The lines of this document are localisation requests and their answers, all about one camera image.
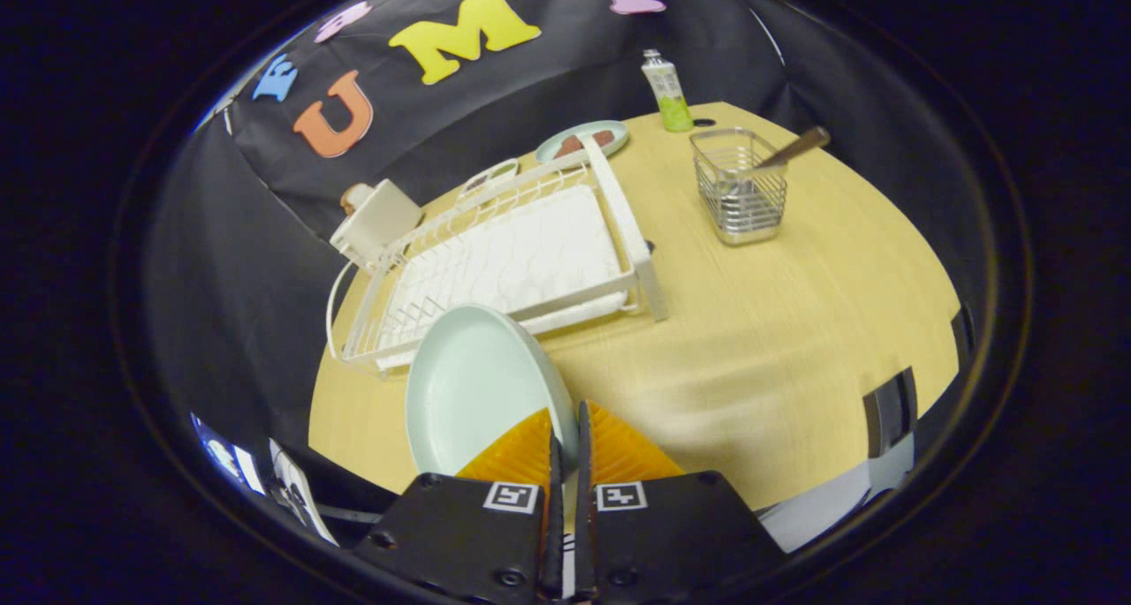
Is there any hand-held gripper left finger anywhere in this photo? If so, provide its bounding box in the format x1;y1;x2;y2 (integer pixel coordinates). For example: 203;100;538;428
376;408;566;604

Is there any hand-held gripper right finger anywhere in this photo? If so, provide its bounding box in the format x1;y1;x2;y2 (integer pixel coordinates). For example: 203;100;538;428
574;399;787;604

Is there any white wire dish rack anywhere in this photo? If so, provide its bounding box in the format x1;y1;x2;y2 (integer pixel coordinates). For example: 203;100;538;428
325;135;670;376

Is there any metal wire basket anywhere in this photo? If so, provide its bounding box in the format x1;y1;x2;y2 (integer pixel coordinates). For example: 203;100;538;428
689;127;789;246

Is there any metal spoon dark handle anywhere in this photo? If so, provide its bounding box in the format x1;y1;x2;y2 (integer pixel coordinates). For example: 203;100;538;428
717;125;832;204

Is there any white divided sauce dish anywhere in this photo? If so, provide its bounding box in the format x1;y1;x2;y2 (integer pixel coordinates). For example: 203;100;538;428
459;157;520;195

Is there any small pale green food plate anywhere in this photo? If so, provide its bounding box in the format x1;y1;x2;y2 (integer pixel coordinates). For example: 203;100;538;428
535;120;631;165

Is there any white printed sheet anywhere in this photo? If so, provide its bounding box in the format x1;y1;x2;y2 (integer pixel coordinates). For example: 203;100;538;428
269;440;338;546

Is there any dark grey chair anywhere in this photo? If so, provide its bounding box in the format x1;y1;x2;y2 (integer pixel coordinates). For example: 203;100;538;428
862;367;920;460

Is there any blue white bright screen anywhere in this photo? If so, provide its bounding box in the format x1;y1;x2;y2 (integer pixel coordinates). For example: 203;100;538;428
190;413;266;496

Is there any white toaster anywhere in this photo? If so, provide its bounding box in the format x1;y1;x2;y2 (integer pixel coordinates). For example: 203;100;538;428
330;178;425;270

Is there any black backdrop cloth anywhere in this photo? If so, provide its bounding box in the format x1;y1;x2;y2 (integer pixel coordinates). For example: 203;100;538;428
124;0;1026;500

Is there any green drink bottle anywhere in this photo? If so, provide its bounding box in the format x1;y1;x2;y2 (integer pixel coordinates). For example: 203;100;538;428
641;49;695;134

